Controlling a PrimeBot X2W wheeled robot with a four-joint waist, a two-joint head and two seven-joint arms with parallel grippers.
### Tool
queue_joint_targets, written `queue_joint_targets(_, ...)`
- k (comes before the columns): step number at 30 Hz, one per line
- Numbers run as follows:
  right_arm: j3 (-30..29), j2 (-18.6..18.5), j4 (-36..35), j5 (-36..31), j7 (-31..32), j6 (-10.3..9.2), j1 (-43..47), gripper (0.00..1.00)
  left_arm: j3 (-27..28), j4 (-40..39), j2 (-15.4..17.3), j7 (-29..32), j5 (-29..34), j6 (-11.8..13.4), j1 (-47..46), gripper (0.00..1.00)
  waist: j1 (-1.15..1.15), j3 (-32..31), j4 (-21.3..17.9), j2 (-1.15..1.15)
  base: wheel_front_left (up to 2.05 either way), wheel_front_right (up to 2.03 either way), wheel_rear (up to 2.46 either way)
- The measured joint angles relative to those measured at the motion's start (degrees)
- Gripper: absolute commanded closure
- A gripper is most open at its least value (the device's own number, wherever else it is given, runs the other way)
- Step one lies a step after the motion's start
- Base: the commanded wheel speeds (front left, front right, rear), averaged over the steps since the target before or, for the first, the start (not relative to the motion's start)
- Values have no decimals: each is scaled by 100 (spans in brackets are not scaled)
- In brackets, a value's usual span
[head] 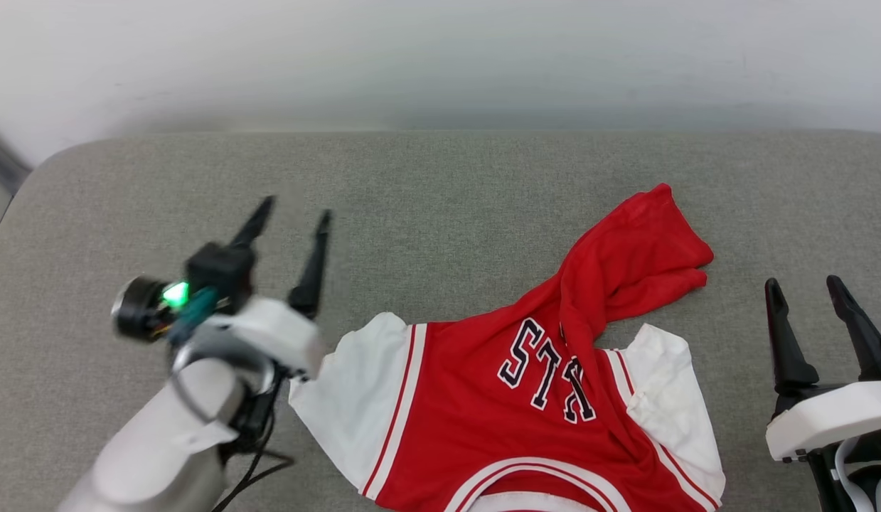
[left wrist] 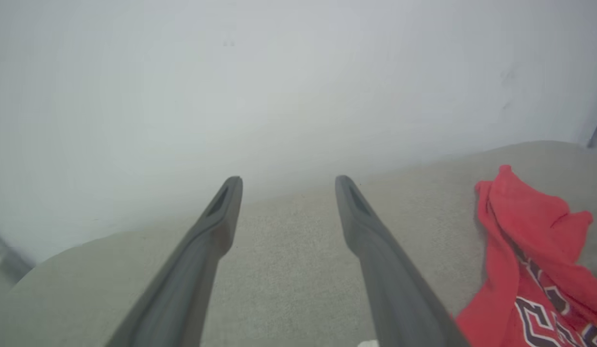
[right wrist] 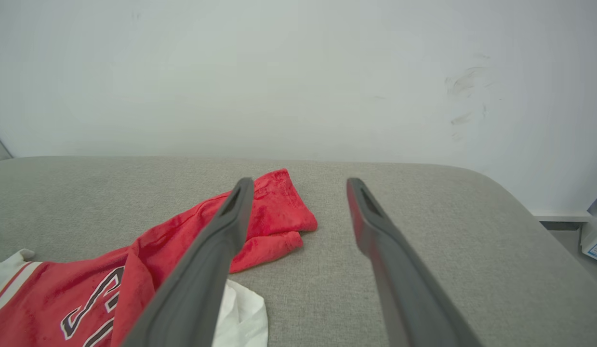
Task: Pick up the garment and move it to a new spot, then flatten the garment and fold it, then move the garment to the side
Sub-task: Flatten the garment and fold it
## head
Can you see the grey fabric sofa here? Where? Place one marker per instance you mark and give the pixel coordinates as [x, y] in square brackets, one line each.
[440, 185]

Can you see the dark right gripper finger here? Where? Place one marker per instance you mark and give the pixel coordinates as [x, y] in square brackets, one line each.
[858, 334]
[787, 348]

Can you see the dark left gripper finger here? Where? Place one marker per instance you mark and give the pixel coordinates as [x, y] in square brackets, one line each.
[255, 224]
[313, 274]

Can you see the red and white jersey shirt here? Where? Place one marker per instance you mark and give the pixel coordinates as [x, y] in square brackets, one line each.
[468, 398]

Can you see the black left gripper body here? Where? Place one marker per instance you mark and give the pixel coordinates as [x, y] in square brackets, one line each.
[138, 309]

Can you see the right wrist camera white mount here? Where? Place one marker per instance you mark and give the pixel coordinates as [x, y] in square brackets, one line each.
[831, 419]

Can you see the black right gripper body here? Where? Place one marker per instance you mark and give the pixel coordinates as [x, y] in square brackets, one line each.
[828, 480]

